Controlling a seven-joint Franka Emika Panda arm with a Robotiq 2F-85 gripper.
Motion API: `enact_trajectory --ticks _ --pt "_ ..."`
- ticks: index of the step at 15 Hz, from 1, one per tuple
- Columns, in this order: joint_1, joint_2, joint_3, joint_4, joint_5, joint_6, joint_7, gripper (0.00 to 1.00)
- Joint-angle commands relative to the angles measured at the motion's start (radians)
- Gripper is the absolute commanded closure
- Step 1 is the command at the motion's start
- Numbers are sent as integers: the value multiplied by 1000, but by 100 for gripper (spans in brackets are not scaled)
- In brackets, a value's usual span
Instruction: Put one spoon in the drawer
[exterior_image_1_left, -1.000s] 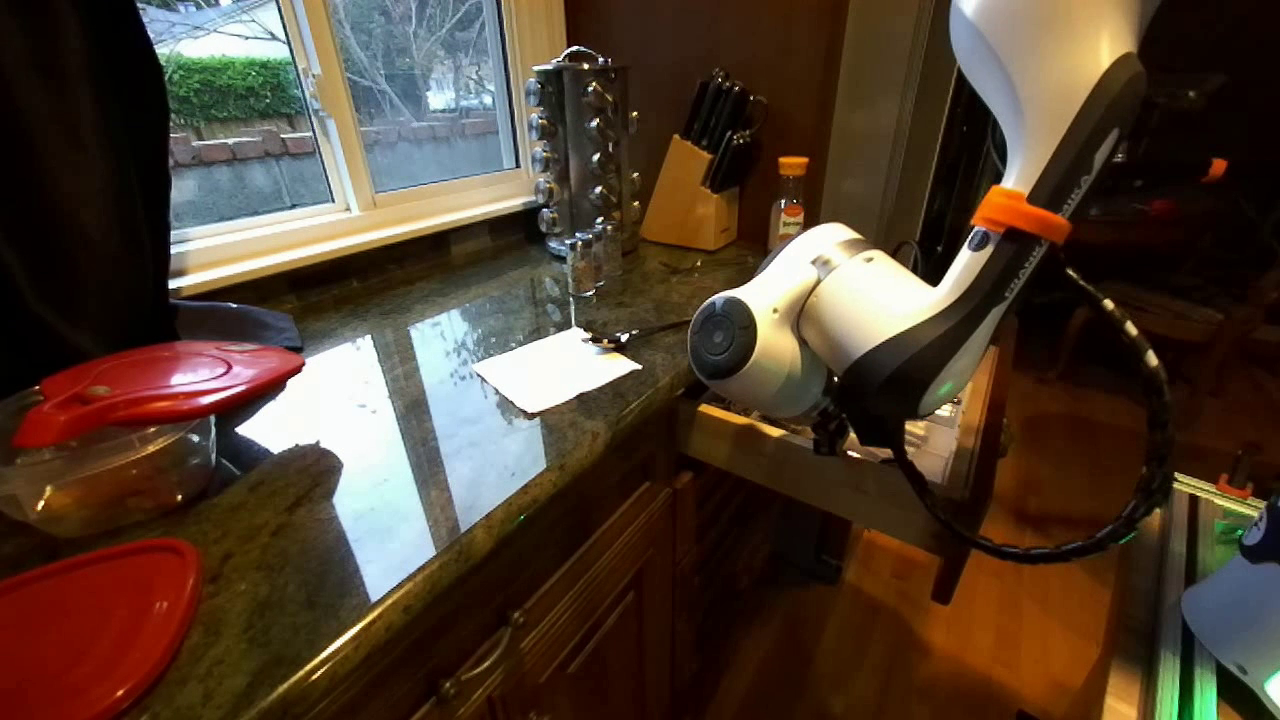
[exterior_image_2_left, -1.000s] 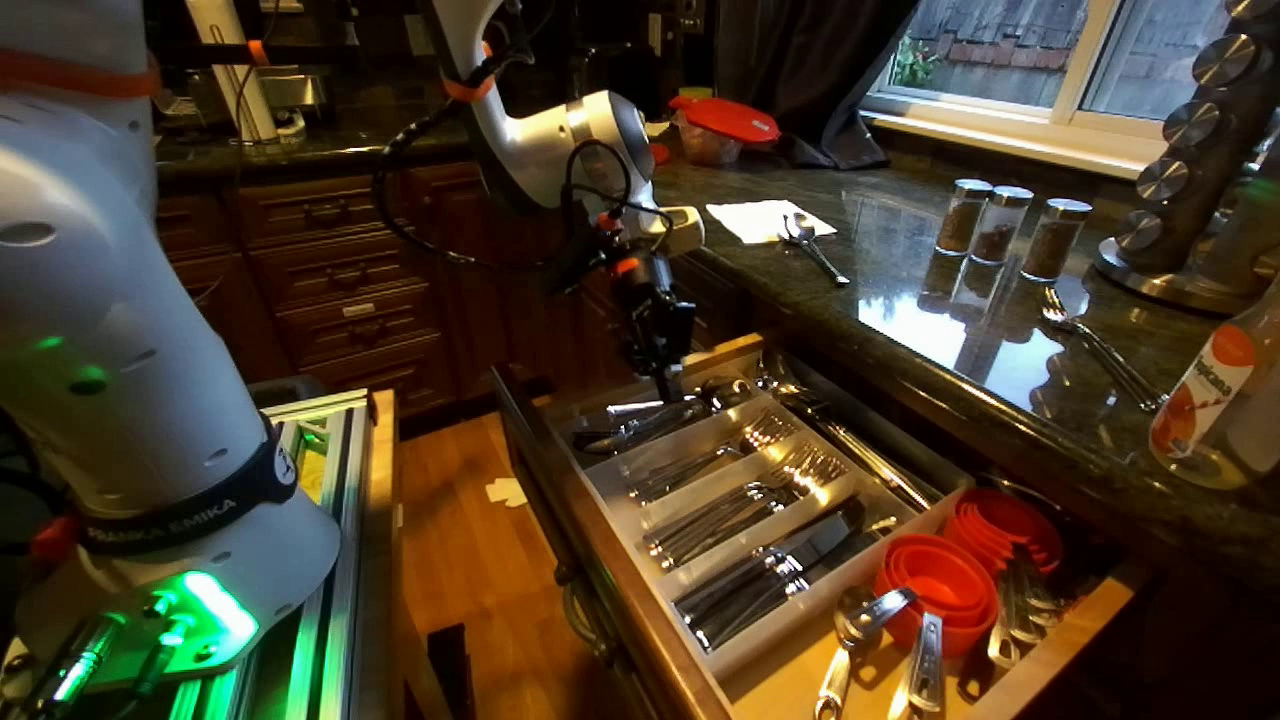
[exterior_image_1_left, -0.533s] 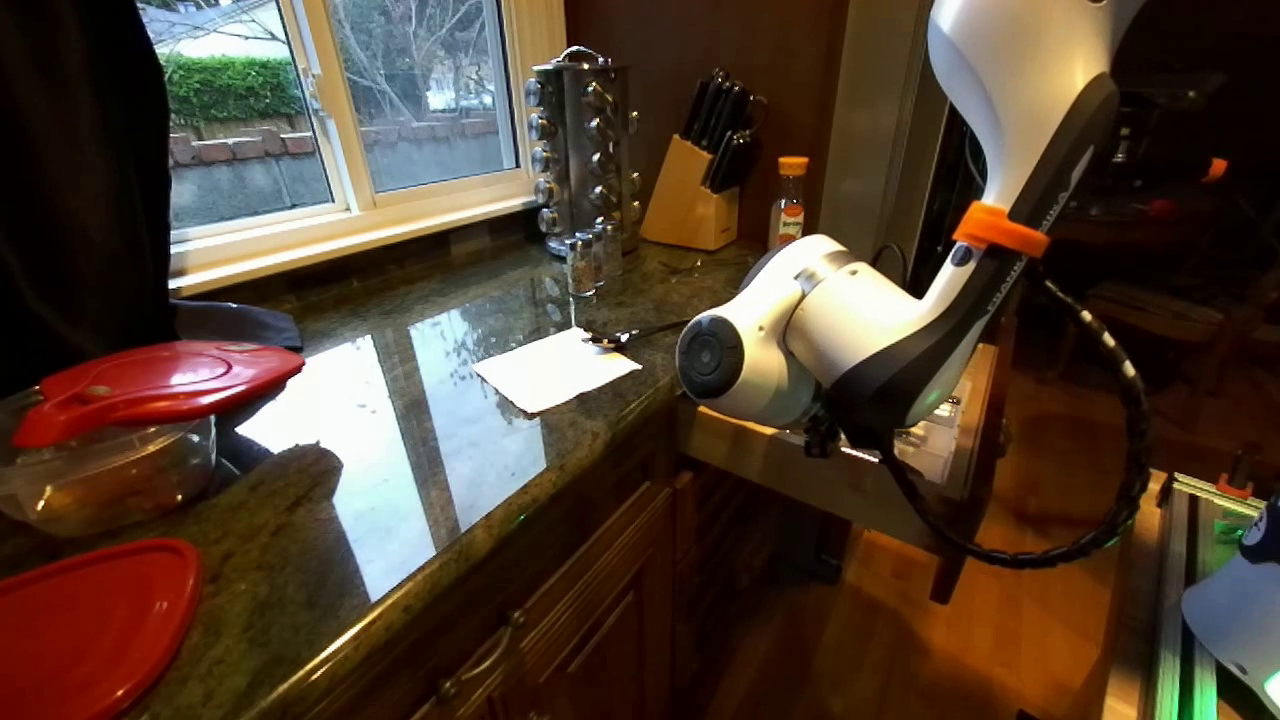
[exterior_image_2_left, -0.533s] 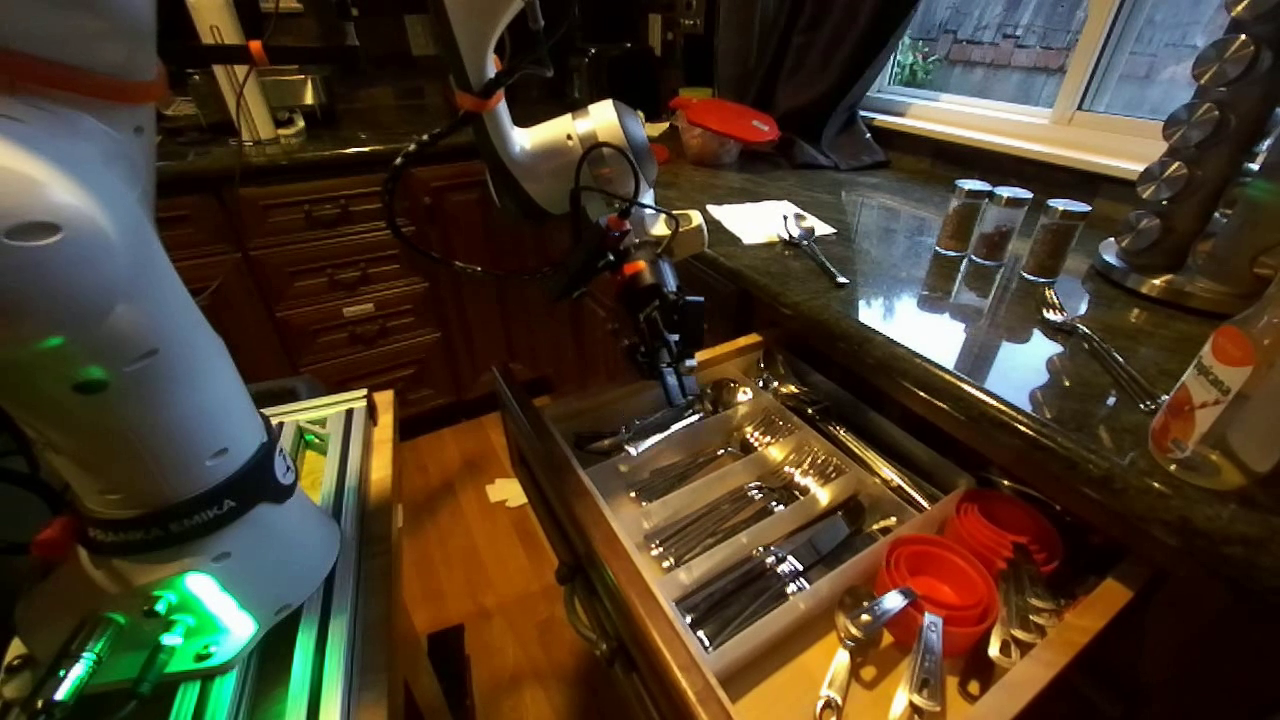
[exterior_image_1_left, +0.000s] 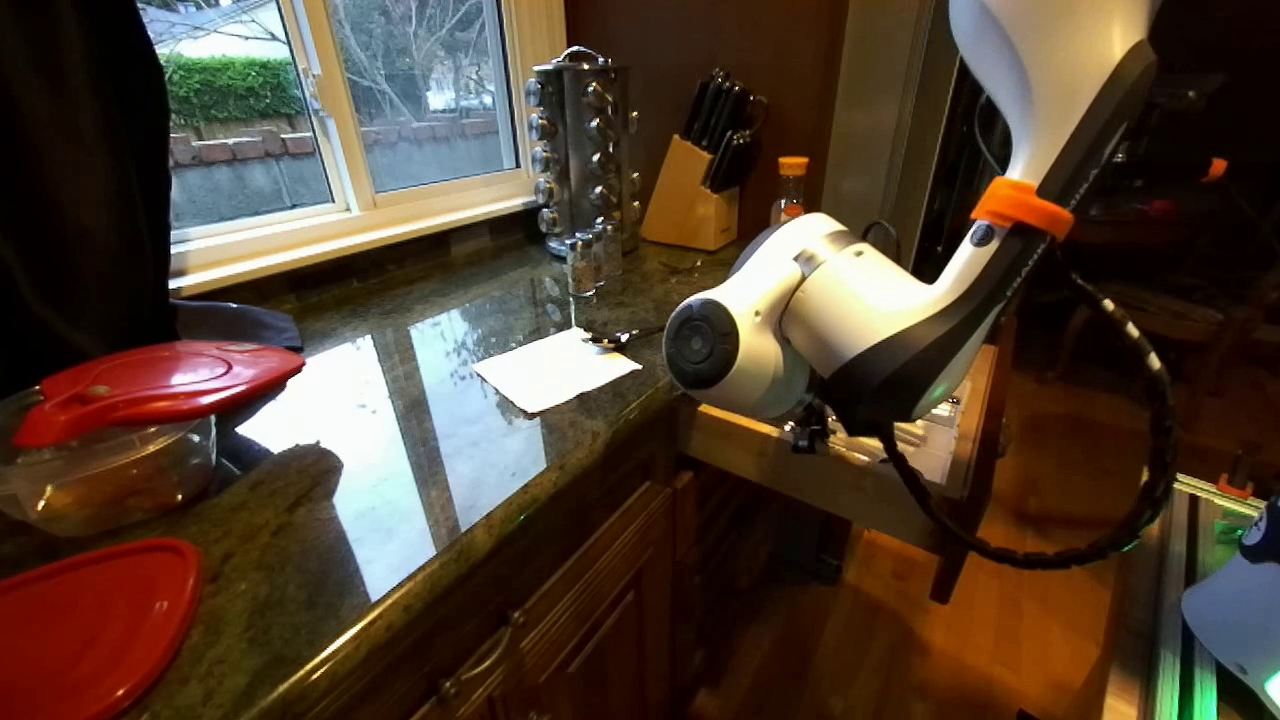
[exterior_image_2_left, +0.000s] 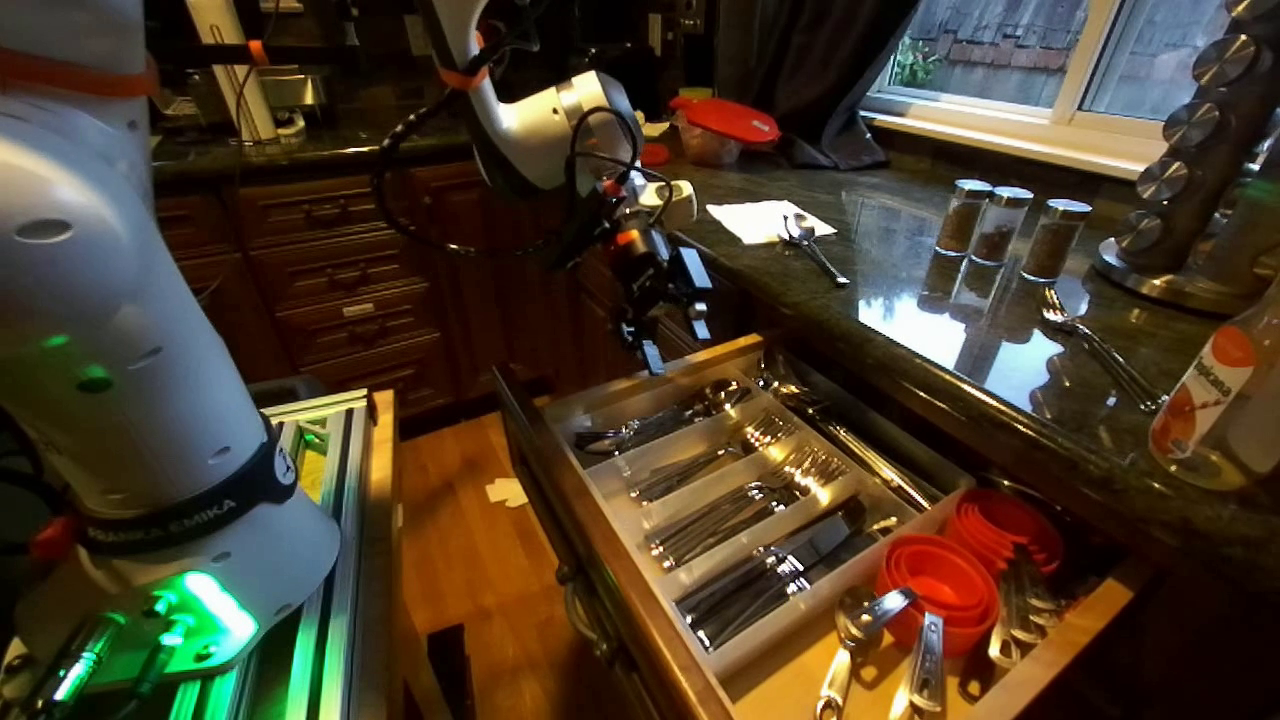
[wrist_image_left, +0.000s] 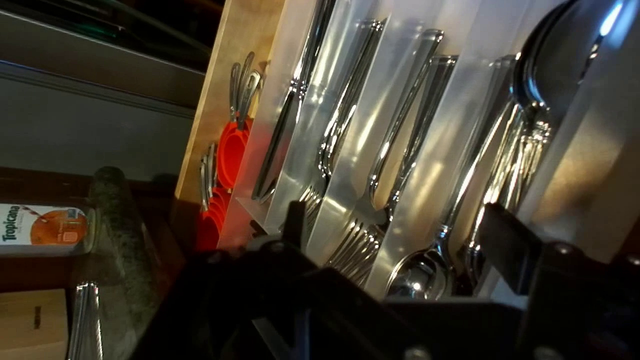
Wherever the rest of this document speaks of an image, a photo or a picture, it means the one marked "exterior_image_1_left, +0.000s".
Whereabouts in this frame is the wooden kitchen drawer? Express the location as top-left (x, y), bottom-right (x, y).
top-left (680, 349), bottom-right (994, 552)

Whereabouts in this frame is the metal frame stand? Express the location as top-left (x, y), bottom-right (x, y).
top-left (1098, 475), bottom-right (1280, 720)

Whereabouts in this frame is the steel spice rack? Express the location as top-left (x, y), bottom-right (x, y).
top-left (529, 43), bottom-right (639, 326)

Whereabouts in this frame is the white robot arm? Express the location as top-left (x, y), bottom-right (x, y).
top-left (665, 0), bottom-right (1160, 436)

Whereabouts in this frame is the orange cap sauce bottle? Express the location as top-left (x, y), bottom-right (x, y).
top-left (772, 157), bottom-right (808, 224)

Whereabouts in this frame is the dark wood cabinet door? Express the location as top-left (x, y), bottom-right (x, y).
top-left (411, 485), bottom-right (674, 720)

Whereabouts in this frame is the red plastic lid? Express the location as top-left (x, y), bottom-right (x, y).
top-left (0, 536), bottom-right (198, 720)

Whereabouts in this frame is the red lid glass bowl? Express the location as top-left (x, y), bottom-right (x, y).
top-left (0, 338), bottom-right (303, 536)

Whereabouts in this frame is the person in dark clothes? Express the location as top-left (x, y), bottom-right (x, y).
top-left (0, 0), bottom-right (307, 404)

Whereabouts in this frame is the white paper sheet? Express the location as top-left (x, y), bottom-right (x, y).
top-left (474, 326), bottom-right (634, 412)

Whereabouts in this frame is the white framed window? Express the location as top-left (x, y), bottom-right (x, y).
top-left (134, 0), bottom-right (567, 295)

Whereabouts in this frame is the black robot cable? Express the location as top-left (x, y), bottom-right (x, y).
top-left (874, 252), bottom-right (1179, 574)

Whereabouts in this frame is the wooden knife block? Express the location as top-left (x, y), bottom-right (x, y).
top-left (639, 67), bottom-right (754, 252)

